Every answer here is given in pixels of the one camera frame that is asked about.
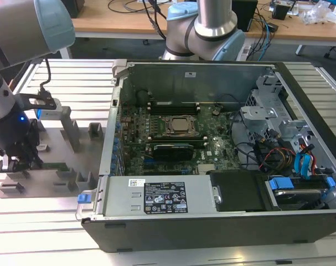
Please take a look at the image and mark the black gripper finger with plate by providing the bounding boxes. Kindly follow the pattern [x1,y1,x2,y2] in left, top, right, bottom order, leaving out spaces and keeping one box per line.
[0,155,29,174]

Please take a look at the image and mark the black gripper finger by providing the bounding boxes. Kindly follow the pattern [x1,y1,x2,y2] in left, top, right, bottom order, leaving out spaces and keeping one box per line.
[28,119,44,170]

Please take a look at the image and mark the green RAM stick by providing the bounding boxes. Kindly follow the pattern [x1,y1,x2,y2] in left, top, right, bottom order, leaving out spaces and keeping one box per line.
[152,101,198,109]
[42,162,70,170]

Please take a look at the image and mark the black RAM slot bank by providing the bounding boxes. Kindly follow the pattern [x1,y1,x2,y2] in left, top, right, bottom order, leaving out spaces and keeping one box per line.
[147,99,200,115]
[148,134,208,147]

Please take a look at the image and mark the grey parts rack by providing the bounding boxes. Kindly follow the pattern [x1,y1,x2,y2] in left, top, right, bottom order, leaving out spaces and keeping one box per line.
[0,106,106,199]

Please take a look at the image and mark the silver power supply with labels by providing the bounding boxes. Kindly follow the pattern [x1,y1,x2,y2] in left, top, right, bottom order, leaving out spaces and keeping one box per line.
[75,174,224,222]

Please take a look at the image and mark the black graphics card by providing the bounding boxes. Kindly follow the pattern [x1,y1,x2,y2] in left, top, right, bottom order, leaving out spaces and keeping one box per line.
[152,143,195,162]

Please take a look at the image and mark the black equipment case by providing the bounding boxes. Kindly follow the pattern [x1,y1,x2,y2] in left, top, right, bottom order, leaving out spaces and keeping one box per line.
[59,0,84,19]

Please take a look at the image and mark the silver CPU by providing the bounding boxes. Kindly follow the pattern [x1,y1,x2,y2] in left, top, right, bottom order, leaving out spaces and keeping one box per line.
[167,118,191,133]

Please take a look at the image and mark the wooden desk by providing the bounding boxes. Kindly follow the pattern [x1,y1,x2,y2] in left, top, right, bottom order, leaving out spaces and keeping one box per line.
[59,0,336,60]

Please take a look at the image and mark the metal CPU socket cover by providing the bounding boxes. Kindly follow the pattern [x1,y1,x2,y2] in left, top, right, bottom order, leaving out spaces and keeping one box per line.
[159,115,199,137]

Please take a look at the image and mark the silver finned heat sink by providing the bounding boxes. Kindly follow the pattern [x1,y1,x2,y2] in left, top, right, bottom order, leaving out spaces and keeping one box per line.
[197,165,214,176]

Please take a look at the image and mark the black open PC case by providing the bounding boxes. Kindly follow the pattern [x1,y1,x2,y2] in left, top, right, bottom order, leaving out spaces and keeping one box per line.
[75,58,336,253]

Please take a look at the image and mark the green motherboard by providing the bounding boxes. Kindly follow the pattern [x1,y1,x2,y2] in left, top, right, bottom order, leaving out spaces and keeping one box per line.
[119,98,242,177]

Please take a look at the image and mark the black plastic shroud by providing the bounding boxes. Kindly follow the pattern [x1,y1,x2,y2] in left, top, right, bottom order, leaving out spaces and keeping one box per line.
[208,169,273,213]

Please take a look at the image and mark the silver metal disk cage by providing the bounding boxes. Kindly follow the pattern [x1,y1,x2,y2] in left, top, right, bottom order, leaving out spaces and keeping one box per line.
[238,74,315,156]

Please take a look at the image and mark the black box on desk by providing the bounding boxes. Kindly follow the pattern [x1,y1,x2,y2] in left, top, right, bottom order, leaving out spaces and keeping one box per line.
[231,0,259,33]

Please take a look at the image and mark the hard disk in blue carrier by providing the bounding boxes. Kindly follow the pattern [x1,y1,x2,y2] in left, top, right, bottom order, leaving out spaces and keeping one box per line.
[264,177,336,211]

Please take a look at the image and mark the clear plastic bags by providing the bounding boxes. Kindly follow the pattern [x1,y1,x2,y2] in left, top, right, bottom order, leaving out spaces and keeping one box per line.
[302,0,336,25]

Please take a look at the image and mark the grey camera with blue light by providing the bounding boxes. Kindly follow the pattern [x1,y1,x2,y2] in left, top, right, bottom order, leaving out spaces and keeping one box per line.
[36,109,64,121]

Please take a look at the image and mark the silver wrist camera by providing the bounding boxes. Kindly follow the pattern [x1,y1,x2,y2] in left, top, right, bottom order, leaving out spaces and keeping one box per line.
[29,96,62,112]

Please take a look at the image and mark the black camera cable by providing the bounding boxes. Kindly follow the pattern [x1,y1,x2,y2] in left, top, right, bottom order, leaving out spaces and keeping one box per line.
[39,58,52,96]

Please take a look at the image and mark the black connector cables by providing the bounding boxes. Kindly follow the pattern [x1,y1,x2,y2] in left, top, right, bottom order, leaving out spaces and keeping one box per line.
[228,110,281,170]

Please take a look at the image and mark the yellow and red power wires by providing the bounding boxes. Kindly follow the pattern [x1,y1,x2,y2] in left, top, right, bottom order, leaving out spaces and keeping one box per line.
[264,148,294,171]

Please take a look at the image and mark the blue cable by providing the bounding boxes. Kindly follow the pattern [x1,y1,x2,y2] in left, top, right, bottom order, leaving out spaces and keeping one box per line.
[257,11,272,61]

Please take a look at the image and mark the blue flat wire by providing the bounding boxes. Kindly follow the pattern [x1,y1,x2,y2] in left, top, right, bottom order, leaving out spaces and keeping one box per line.
[294,151,314,181]

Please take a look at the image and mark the orange flat wire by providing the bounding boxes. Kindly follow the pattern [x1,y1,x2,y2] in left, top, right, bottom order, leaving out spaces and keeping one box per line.
[300,141,319,177]

